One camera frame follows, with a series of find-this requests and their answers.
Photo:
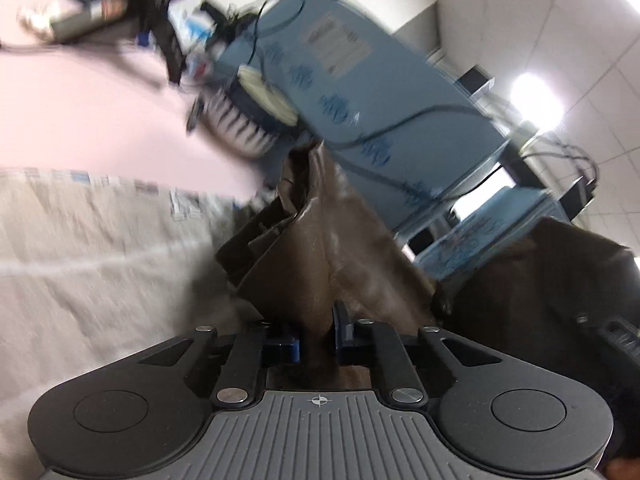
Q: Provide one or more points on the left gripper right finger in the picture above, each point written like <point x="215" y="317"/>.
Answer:
<point x="384" y="353"/>

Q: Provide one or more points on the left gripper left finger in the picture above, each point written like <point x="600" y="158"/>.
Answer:
<point x="246" y="358"/>

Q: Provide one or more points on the brown leather jacket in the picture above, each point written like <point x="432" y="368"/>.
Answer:
<point x="542" y="299"/>

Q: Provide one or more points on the patterned bed sheet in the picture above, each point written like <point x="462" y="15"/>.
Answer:
<point x="94" y="269"/>

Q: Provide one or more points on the blue-grey printed box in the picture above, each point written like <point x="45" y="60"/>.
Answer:
<point x="407" y="138"/>

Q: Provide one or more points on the cream knit sweater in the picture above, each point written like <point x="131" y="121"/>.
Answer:
<point x="248" y="114"/>

